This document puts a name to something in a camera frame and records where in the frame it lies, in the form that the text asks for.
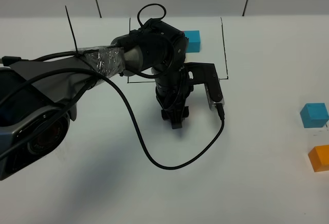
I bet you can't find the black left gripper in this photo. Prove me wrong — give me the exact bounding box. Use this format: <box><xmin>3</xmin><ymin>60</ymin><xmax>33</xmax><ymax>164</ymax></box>
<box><xmin>155</xmin><ymin>65</ymin><xmax>193</xmax><ymax>129</ymax></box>

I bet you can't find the orange block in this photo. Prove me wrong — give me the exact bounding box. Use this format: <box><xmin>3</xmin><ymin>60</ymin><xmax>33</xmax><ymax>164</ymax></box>
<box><xmin>308</xmin><ymin>145</ymin><xmax>329</xmax><ymax>172</ymax></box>

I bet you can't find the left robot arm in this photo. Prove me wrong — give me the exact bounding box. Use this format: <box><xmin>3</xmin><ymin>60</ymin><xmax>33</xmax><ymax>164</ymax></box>
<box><xmin>1</xmin><ymin>18</ymin><xmax>188</xmax><ymax>179</ymax></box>

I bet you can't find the blue template block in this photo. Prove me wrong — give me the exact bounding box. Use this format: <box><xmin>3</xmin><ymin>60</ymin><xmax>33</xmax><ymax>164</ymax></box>
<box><xmin>184</xmin><ymin>30</ymin><xmax>201</xmax><ymax>53</ymax></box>

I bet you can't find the black zip tie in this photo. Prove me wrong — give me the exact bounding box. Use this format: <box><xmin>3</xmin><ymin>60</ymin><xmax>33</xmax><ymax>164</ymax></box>
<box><xmin>65</xmin><ymin>6</ymin><xmax>92</xmax><ymax>70</ymax></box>

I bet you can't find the black camera cable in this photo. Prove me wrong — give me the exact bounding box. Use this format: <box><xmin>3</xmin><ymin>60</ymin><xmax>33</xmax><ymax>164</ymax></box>
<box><xmin>102</xmin><ymin>76</ymin><xmax>226</xmax><ymax>171</ymax></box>

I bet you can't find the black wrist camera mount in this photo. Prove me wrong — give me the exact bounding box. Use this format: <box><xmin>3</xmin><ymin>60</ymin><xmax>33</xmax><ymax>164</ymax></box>
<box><xmin>185</xmin><ymin>63</ymin><xmax>224</xmax><ymax>110</ymax></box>

